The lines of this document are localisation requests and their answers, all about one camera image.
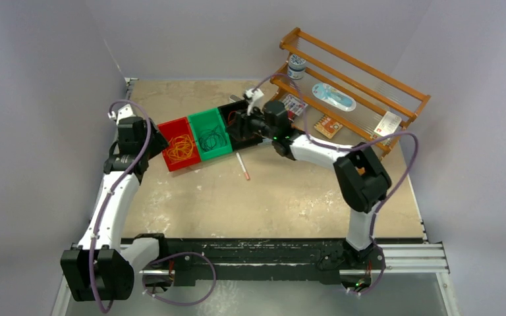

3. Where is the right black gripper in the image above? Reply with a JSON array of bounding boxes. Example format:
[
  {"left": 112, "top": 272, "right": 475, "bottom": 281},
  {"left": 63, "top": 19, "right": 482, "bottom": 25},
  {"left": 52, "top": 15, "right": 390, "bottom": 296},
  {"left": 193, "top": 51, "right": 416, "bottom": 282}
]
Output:
[{"left": 225, "top": 103, "right": 277, "bottom": 142}]

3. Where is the black plastic bin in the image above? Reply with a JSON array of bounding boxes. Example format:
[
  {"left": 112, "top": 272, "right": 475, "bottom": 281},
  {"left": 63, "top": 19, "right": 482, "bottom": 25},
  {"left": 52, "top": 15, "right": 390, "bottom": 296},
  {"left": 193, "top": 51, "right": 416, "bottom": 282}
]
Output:
[{"left": 217, "top": 101, "right": 262, "bottom": 151}]

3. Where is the green plastic bin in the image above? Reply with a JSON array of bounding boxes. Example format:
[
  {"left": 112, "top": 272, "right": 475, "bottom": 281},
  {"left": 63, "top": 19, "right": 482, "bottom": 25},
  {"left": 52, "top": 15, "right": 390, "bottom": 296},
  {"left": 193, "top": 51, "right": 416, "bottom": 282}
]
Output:
[{"left": 187, "top": 108, "right": 233, "bottom": 161}]

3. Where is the purple thin cable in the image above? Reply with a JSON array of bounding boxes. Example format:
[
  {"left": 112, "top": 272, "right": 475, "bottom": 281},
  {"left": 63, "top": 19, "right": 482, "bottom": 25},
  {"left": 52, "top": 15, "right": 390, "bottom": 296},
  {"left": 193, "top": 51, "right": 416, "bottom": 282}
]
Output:
[{"left": 197, "top": 124, "right": 229, "bottom": 151}]

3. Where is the red plastic bin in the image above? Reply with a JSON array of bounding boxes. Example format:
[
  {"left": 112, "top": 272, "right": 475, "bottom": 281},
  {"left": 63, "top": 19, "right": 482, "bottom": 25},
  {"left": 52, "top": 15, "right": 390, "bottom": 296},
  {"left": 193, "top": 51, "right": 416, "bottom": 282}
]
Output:
[{"left": 157, "top": 117, "right": 202, "bottom": 172}]

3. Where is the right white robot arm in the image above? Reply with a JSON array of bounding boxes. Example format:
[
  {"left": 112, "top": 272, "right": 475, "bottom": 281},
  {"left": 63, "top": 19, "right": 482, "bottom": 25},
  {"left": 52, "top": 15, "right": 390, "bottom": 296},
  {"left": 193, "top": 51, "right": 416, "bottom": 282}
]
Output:
[{"left": 226, "top": 101, "right": 392, "bottom": 268}]

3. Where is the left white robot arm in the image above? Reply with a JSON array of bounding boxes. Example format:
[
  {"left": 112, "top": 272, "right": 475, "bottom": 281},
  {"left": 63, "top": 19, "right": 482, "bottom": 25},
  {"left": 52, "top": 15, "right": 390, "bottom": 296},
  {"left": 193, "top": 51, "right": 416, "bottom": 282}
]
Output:
[{"left": 60, "top": 116, "right": 168, "bottom": 302}]

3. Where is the grey white stapler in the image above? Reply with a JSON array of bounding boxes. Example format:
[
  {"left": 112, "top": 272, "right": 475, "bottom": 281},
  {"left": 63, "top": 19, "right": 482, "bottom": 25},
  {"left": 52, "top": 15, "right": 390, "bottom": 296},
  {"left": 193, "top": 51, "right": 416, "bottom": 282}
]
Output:
[{"left": 229, "top": 95, "right": 244, "bottom": 103}]

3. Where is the coloured marker pack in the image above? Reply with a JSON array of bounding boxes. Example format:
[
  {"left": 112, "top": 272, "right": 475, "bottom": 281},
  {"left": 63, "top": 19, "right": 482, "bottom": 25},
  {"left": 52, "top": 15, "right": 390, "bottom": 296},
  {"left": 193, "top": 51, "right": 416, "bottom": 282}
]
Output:
[{"left": 281, "top": 94, "right": 305, "bottom": 121}]

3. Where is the white orange tipped pen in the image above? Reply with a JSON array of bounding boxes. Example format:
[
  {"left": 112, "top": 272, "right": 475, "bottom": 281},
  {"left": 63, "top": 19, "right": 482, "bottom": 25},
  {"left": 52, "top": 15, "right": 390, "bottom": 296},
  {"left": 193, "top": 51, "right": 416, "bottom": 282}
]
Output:
[{"left": 235, "top": 152, "right": 250, "bottom": 180}]

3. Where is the white blue round jar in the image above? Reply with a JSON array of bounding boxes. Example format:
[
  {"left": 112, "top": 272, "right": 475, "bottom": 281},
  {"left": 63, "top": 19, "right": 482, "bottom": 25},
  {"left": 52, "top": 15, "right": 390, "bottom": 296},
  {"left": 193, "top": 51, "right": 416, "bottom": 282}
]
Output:
[{"left": 287, "top": 54, "right": 306, "bottom": 80}]

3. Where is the orange card pack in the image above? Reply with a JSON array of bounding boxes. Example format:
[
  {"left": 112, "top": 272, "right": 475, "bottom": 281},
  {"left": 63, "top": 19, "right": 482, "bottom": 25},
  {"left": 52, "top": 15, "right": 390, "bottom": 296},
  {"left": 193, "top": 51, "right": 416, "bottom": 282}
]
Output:
[{"left": 314, "top": 115, "right": 343, "bottom": 139}]

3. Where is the blue packaged tool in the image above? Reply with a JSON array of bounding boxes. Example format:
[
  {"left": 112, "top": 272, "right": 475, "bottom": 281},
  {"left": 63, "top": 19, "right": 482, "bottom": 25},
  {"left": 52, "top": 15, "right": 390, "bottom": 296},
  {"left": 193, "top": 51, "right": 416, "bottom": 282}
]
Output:
[{"left": 312, "top": 83, "right": 357, "bottom": 112}]

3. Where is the wooden tiered shelf rack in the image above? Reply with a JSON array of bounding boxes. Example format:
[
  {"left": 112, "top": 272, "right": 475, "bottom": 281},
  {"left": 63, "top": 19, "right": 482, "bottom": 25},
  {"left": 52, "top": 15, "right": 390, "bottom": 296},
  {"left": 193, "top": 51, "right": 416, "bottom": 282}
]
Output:
[{"left": 270, "top": 28, "right": 431, "bottom": 143}]

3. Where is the white red small box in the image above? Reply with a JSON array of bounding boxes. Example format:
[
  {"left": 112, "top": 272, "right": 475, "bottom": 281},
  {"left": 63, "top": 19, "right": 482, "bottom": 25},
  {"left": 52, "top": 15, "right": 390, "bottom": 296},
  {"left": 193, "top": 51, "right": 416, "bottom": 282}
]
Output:
[{"left": 372, "top": 111, "right": 403, "bottom": 139}]

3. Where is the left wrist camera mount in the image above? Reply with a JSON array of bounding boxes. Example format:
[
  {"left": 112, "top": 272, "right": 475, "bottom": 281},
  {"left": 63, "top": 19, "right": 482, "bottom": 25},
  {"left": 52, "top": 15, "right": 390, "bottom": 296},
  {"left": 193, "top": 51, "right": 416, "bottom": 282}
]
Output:
[{"left": 107, "top": 103, "right": 135, "bottom": 126}]

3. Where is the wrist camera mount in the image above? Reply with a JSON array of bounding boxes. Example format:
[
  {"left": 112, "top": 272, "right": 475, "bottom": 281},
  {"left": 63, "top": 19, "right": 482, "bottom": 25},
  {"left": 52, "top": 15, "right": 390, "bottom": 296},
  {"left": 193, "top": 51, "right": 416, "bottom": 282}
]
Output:
[
  {"left": 107, "top": 103, "right": 135, "bottom": 126},
  {"left": 243, "top": 88, "right": 264, "bottom": 116}
]

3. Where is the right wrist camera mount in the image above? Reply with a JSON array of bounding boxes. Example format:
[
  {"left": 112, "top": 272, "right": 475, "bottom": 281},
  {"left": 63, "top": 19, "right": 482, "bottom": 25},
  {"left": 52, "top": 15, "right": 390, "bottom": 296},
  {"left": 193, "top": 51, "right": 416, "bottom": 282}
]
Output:
[{"left": 243, "top": 88, "right": 264, "bottom": 116}]

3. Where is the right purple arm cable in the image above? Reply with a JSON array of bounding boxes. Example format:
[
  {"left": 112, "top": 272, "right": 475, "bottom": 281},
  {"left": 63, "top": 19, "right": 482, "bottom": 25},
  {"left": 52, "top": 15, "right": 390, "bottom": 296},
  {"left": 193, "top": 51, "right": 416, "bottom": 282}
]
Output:
[{"left": 250, "top": 72, "right": 420, "bottom": 245}]

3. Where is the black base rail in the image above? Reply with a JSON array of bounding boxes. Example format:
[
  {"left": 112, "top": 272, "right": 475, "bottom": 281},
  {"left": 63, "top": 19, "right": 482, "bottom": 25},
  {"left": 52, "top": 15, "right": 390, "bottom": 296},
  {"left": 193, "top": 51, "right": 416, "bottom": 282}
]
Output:
[{"left": 136, "top": 234, "right": 450, "bottom": 292}]

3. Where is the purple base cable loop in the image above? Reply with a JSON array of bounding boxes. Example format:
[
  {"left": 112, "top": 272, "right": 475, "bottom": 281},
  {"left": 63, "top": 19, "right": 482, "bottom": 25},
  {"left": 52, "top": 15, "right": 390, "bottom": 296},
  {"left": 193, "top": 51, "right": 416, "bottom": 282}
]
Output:
[{"left": 141, "top": 251, "right": 217, "bottom": 307}]

